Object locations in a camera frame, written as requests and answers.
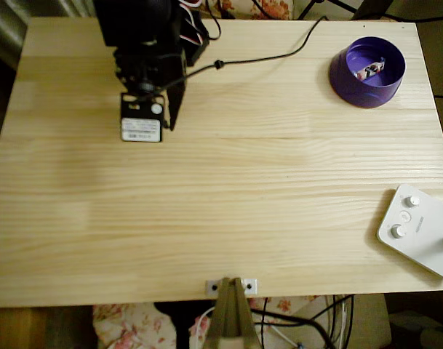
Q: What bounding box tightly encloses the candy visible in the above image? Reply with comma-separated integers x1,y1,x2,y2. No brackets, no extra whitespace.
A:
353,57,386,81

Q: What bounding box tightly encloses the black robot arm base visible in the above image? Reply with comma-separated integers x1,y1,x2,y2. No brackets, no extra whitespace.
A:
180,9,210,67

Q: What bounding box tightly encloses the purple bowl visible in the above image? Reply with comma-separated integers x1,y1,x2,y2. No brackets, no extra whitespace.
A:
328,35,407,109

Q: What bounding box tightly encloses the floral pink cloth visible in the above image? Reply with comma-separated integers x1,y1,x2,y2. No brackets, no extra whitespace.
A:
92,294,327,349
206,0,295,20

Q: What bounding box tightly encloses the dark upholstered couch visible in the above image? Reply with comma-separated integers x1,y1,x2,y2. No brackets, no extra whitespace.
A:
0,0,97,73

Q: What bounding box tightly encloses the white lamp base with knobs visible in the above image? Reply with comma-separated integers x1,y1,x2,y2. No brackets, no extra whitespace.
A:
375,183,443,284

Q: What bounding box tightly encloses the beige box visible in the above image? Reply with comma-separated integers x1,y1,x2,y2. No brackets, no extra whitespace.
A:
290,293,392,349

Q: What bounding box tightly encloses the black camera cable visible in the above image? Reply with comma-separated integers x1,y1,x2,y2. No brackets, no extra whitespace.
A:
144,15,330,96

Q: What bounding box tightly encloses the white metal bracket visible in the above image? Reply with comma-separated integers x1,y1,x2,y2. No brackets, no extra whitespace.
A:
205,278,259,295

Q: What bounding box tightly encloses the thick black cable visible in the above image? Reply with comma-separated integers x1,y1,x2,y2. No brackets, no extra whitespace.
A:
250,308,335,349

